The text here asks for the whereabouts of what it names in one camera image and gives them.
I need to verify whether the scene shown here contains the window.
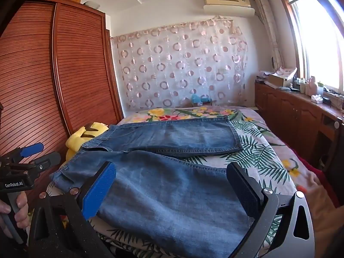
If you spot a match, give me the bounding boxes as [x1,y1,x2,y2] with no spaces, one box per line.
[279,0,344,97]

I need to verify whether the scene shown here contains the palm leaf print bedsheet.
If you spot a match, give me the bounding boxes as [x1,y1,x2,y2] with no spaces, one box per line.
[48,113,304,258]

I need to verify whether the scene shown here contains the white air deflector panel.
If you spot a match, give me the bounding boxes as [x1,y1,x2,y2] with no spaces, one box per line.
[203,4,255,16]

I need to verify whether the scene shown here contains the floral blanket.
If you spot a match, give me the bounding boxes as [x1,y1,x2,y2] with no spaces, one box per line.
[118,107,338,210]

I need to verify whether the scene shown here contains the cardboard box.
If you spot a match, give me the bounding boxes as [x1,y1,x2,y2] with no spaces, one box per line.
[267,67,297,88]

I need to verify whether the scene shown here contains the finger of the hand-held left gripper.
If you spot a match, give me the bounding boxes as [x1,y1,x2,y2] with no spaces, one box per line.
[0,143,45,167]
[11,152,62,179]

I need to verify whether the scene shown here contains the yellow plush toy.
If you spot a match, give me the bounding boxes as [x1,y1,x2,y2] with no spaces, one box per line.
[66,122,109,162]

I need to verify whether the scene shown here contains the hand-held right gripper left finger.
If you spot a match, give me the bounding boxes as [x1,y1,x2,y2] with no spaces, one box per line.
[28,161,117,258]

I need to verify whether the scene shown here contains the person's left hand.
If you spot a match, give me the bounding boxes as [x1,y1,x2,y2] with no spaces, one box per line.
[0,193,29,230]

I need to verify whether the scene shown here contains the sheer curtain with pink circles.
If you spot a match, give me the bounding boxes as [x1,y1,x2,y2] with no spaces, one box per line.
[111,19,249,111]

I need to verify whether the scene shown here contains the pale bunched curtain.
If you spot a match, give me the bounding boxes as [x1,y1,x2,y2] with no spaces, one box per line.
[254,0,283,70]

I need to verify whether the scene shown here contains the red cloth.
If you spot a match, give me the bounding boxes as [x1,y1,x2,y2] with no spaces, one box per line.
[298,157,326,178]

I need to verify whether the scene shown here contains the blue denim pants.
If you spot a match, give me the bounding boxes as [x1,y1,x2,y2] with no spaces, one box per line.
[50,116,255,258]

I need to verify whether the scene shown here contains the brown wooden low cabinet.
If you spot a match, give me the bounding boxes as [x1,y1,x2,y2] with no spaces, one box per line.
[254,82,344,172]

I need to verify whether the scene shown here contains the blue toy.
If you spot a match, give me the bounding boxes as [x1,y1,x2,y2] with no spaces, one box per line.
[191,95,212,107]

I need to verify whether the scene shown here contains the brown wooden slatted wardrobe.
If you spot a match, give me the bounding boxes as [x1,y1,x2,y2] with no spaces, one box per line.
[0,0,124,202]

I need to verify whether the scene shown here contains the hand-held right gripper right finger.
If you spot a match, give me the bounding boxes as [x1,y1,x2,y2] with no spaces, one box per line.
[227,162,315,258]

